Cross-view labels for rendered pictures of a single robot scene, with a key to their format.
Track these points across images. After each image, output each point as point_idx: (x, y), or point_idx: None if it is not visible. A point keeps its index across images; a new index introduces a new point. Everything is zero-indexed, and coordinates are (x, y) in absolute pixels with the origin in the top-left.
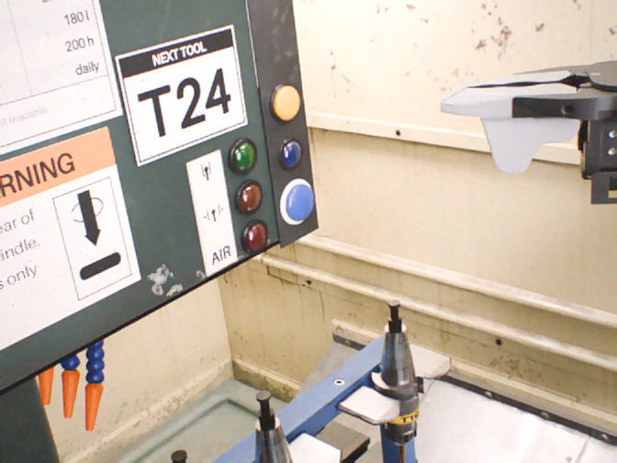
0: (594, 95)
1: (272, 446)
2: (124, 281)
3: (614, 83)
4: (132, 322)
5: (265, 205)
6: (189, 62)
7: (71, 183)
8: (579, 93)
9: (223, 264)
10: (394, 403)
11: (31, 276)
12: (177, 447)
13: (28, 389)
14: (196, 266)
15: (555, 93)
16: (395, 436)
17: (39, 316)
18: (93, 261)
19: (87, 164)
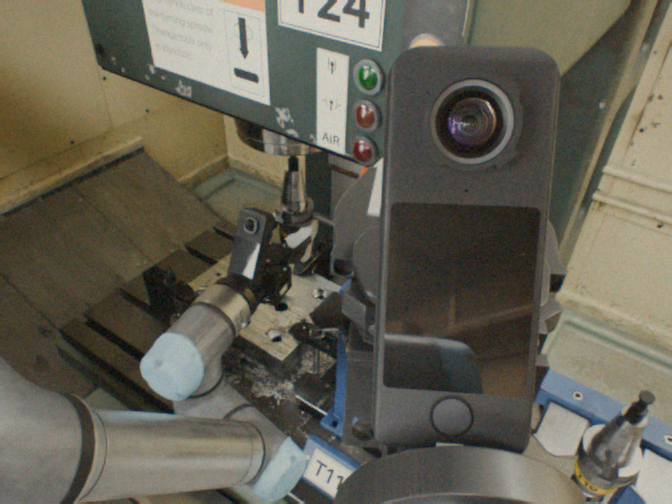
0: (342, 224)
1: None
2: (258, 97)
3: (375, 239)
4: (268, 130)
5: (383, 134)
6: None
7: (235, 6)
8: (365, 214)
9: (331, 147)
10: (568, 450)
11: (208, 49)
12: None
13: (554, 223)
14: (311, 131)
15: (374, 195)
16: (572, 478)
17: (210, 76)
18: (242, 68)
19: (246, 0)
